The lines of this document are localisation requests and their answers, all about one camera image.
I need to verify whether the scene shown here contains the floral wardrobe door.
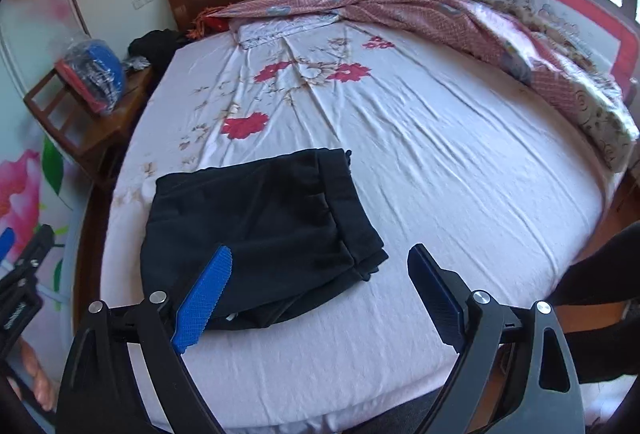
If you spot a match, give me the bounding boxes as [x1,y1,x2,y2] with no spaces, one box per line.
[1,0,90,378]

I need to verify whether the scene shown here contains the black trouser leg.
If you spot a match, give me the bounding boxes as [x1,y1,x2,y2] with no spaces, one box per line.
[546,223,639,384]

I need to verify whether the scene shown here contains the black clothes pile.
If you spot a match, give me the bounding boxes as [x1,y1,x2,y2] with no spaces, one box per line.
[128,29,190,76]

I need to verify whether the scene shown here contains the plastic bag with clothes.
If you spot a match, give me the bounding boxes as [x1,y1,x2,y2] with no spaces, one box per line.
[54,35,126,116]

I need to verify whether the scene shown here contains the wooden chair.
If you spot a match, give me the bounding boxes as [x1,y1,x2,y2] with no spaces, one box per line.
[23,70,142,187]

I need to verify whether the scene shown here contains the white floral bed sheet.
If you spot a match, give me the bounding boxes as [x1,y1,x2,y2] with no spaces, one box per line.
[100,21,620,433]

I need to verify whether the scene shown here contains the red tasselled cloth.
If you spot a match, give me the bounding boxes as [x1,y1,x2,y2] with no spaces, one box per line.
[186,6,229,41]

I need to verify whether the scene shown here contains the pink patterned quilt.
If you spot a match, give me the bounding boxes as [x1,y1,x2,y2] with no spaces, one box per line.
[218,0,639,173]

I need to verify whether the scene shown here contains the pink bed guard rail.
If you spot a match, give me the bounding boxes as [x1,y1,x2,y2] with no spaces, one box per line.
[483,0,639,105]

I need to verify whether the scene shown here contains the dark navy pants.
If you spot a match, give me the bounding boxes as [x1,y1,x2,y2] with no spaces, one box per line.
[140,148,388,330]

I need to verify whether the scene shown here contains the wooden nightstand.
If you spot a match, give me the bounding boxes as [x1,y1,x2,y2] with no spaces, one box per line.
[117,67,154,124]

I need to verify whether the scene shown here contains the white wall socket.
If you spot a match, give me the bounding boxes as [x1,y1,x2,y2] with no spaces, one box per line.
[131,0,154,10]

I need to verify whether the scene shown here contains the left hand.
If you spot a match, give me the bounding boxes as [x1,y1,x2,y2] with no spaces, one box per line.
[11,338,56,412]

